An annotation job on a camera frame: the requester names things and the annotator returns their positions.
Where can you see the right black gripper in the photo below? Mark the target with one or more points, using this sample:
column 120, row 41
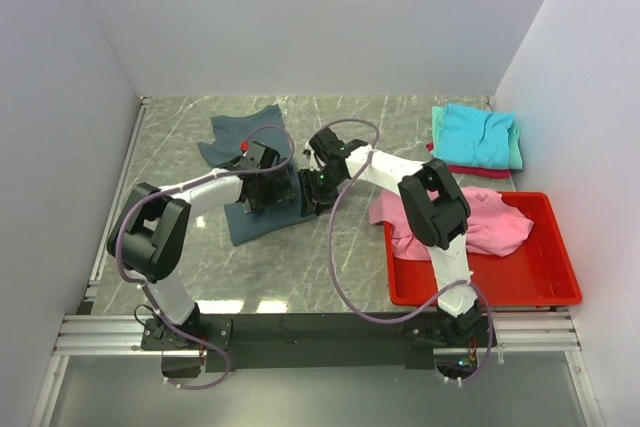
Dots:
column 310, row 195

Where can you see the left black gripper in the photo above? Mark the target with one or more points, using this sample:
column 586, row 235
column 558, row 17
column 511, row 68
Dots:
column 279, row 189

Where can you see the slate blue t shirt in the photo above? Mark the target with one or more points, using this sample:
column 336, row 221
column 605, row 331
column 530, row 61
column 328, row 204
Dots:
column 228, row 133

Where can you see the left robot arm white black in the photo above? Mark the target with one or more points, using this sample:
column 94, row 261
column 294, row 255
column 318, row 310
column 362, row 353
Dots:
column 148, row 238

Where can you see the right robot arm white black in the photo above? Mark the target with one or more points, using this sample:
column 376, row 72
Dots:
column 432, row 201

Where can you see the crimson folded t shirt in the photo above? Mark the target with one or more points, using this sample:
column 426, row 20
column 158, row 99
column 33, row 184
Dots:
column 480, row 172

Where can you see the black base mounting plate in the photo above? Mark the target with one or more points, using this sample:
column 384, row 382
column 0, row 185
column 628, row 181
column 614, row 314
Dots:
column 307, row 340

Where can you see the cyan folded t shirt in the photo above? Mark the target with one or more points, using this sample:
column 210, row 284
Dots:
column 475, row 134

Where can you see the pink t shirt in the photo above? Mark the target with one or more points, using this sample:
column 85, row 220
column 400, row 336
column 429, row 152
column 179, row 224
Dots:
column 494, row 228

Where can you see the teal green folded t shirt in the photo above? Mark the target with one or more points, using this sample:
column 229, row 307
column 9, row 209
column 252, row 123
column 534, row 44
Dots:
column 517, row 147

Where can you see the red plastic bin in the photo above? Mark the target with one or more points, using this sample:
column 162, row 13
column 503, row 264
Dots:
column 538, row 274

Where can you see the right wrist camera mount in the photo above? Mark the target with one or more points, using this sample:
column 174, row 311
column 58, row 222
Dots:
column 311, row 155

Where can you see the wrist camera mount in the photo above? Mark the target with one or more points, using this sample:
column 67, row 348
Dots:
column 311, row 155
column 258, row 156

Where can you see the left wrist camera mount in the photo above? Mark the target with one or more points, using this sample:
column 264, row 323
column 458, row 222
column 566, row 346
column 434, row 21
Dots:
column 258, row 156

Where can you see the aluminium extrusion rail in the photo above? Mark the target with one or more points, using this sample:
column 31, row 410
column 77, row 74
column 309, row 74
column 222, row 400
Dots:
column 98, row 376

